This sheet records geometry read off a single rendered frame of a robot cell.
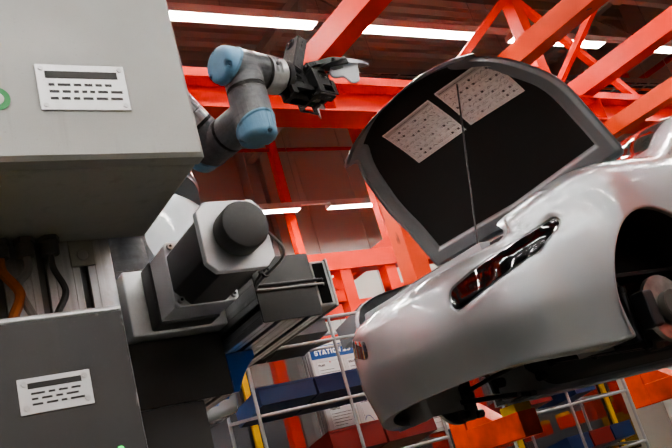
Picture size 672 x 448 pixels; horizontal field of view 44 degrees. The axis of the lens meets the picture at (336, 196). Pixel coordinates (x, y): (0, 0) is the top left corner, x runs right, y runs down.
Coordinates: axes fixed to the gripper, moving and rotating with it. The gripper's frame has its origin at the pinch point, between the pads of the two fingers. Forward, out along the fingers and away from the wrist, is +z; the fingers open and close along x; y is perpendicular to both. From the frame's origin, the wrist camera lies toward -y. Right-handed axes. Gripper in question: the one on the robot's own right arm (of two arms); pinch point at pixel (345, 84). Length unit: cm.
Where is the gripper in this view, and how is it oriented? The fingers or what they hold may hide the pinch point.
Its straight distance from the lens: 182.1
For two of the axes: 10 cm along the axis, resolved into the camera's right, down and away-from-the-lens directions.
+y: 3.6, 8.3, -4.3
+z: 7.0, 0.6, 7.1
